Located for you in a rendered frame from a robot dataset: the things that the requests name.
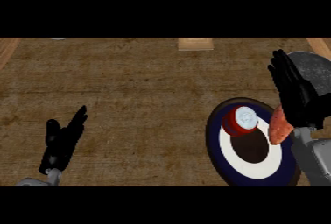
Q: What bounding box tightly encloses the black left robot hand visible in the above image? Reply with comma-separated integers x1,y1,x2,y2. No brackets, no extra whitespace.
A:
36,104,88,176

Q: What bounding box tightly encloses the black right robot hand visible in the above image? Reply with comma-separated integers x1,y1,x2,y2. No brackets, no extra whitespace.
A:
265,48,331,130

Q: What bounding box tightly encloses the dark grey pan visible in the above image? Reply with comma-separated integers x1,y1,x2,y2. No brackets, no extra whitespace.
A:
283,51,331,97

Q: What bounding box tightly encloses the red can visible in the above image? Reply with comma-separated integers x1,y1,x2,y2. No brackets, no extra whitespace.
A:
221,105,261,137

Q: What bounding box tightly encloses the navy and white plate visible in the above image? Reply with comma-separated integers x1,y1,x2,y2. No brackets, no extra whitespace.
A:
203,96,302,187

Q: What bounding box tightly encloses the orange sweet potato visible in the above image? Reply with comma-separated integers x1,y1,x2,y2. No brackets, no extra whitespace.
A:
267,103,295,146

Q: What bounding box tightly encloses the pale wooden block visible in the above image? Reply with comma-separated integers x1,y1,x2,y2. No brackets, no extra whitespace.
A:
177,38,214,52

